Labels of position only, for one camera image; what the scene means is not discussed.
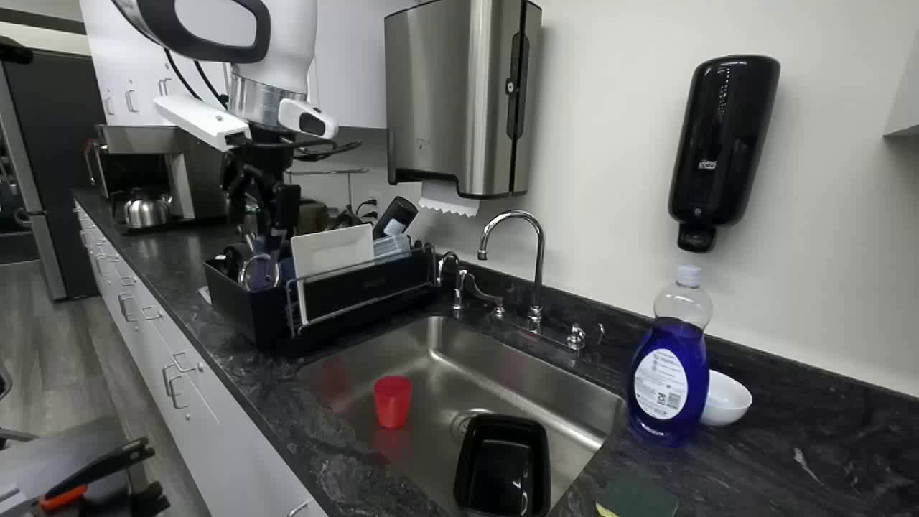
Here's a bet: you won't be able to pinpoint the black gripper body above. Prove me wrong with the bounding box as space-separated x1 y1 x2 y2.
228 130 301 188

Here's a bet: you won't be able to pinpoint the chrome tap handle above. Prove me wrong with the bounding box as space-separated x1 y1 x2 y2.
445 249 508 319
561 319 607 354

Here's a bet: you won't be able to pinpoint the white square board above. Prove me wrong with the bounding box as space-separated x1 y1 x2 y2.
287 220 380 326

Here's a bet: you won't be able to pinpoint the blue round lid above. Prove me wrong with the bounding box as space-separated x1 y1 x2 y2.
236 249 285 295

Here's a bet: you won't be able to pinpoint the shiny steel pot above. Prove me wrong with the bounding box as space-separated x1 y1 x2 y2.
119 186 180 233

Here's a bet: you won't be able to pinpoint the steel coffee brewer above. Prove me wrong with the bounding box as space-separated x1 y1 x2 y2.
88 122 229 233

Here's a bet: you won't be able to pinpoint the black cylinder cup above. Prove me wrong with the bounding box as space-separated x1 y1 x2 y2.
371 196 422 242

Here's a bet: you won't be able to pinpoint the clear container blue rim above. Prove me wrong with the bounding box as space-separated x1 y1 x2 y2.
371 226 414 263

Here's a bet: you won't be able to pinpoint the black dish rack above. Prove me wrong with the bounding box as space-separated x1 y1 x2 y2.
202 239 445 349

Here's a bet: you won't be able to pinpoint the white paper towel sheet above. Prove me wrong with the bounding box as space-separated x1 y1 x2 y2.
416 178 483 220

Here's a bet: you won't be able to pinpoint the white lower cabinets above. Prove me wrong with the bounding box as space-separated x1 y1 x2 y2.
73 203 327 517

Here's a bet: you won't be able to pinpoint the steel paper towel dispenser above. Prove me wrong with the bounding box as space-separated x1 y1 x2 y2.
384 0 547 200

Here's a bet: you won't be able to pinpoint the red plastic cup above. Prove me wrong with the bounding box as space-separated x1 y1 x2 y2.
371 372 416 434

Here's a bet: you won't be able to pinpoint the chrome gooseneck faucet spout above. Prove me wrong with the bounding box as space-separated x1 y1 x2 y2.
473 209 551 334

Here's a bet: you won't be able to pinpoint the stainless steel sink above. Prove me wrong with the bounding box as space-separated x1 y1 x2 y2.
295 313 627 517

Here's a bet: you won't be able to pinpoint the black plastic food container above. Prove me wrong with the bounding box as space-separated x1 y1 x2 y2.
452 411 554 517

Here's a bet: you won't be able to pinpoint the blue dish soap bottle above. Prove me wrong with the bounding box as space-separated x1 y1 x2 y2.
627 260 716 447

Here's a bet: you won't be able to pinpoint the green yellow sponge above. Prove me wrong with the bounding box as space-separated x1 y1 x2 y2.
593 474 683 517

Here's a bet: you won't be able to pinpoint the small white bowl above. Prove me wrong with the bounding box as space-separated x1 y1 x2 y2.
697 367 755 430

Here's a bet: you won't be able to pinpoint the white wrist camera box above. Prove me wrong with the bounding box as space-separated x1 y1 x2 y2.
152 92 340 154

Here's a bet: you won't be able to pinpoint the orange handled black tool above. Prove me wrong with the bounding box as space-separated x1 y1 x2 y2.
37 435 157 513

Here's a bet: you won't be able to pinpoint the black wall soap dispenser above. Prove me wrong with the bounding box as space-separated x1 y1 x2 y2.
666 55 783 255

